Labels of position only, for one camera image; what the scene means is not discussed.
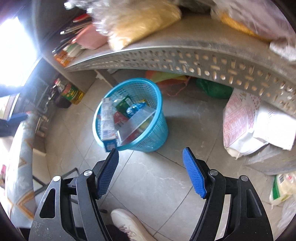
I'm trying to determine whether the small white blue box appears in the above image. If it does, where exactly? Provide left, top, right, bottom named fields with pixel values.
left=100, top=98, right=117, bottom=152

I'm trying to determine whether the clear zip bag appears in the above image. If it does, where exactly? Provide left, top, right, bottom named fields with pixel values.
left=117, top=106, right=156, bottom=146

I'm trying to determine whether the red snack bag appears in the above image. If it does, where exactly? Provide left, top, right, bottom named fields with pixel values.
left=113, top=111, right=129, bottom=128

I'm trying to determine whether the blue wrapper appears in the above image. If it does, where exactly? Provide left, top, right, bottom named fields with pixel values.
left=126, top=101, right=147, bottom=118

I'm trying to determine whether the green plastic bottle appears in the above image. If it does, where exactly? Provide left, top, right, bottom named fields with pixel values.
left=113, top=95, right=134, bottom=118

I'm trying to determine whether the blue plastic trash basket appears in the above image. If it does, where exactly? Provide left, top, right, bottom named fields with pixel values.
left=92, top=78, right=168, bottom=153

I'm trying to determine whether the white shoe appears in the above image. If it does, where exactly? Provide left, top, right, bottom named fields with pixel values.
left=110, top=208, right=156, bottom=241

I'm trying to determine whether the white sack on floor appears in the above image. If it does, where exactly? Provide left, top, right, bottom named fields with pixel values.
left=223, top=89, right=295, bottom=159

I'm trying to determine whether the fruit pattern tablecloth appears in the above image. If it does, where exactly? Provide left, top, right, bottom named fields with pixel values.
left=1, top=111, right=39, bottom=228

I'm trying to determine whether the cooking oil bottle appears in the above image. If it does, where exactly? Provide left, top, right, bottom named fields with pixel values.
left=53, top=78, right=84, bottom=105

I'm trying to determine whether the perforated metal shelf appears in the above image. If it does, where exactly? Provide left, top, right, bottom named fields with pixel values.
left=67, top=14, right=295, bottom=116

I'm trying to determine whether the pink plastic basin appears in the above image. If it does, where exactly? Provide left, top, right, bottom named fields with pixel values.
left=71, top=24, right=107, bottom=50

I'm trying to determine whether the bag of yellow grain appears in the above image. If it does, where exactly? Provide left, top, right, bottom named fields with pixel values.
left=87, top=0, right=182, bottom=52

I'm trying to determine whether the purple plastic bag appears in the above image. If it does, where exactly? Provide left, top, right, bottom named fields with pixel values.
left=211, top=1, right=295, bottom=62

